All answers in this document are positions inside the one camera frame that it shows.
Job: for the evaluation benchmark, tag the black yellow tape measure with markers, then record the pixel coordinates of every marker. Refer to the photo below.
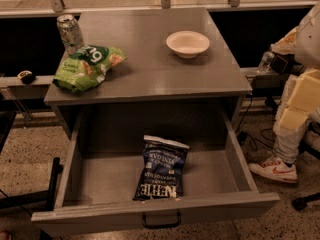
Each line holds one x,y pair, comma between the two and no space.
26,77

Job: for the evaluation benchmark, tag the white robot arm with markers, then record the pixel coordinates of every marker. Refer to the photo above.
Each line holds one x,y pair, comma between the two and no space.
304,43

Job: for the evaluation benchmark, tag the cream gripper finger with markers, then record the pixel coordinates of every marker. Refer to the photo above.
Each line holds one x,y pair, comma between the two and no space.
292,119
305,97

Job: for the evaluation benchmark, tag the silver green soda can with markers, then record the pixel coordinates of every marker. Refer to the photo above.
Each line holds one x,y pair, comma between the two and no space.
70,33

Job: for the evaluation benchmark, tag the small black box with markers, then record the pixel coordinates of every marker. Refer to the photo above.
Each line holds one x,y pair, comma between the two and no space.
283,64

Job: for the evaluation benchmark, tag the open grey drawer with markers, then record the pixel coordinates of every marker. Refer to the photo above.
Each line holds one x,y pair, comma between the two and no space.
129,168

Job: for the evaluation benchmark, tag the black chair base left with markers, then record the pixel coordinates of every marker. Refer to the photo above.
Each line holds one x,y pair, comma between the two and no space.
46,196

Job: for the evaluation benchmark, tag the black drawer handle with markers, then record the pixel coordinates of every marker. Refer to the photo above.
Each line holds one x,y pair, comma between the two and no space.
161,221

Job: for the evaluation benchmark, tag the person leg white trousers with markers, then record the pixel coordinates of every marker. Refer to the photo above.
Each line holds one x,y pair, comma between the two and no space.
287,141

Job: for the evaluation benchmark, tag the black chair base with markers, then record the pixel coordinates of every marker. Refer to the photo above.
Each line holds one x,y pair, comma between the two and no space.
302,202
46,196

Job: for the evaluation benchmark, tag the clear water bottle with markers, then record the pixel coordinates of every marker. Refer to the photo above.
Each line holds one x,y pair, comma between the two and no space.
265,62

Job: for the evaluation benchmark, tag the white bowl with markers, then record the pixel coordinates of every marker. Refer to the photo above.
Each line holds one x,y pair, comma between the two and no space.
187,44

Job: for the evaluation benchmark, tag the grey cabinet counter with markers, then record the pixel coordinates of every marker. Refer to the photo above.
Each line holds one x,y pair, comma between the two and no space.
152,70

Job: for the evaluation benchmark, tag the blue Kettle chip bag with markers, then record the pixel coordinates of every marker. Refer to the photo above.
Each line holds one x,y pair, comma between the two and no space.
161,176

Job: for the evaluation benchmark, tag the black chair base right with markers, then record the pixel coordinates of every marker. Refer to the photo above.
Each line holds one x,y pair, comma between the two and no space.
302,202

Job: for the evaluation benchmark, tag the green chip bag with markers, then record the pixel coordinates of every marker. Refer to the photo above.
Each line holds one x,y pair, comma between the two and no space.
87,68

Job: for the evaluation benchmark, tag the white red sneaker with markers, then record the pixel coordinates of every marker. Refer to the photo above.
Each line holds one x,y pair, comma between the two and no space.
275,168

